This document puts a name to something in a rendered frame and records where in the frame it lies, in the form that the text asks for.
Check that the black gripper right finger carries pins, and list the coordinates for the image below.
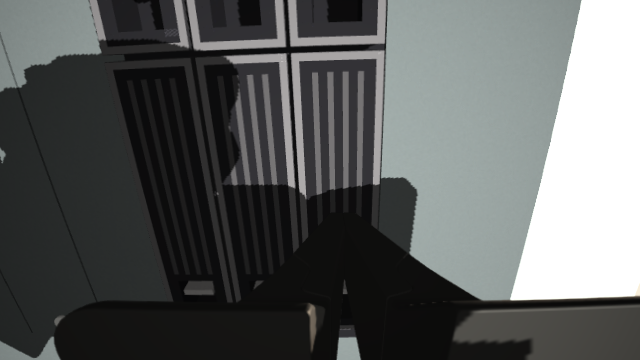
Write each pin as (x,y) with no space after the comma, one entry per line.
(393,297)

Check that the black open rack frame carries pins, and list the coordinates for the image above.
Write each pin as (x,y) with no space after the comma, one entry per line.
(472,90)

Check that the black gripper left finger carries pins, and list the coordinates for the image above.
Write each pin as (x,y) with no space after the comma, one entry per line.
(293,315)

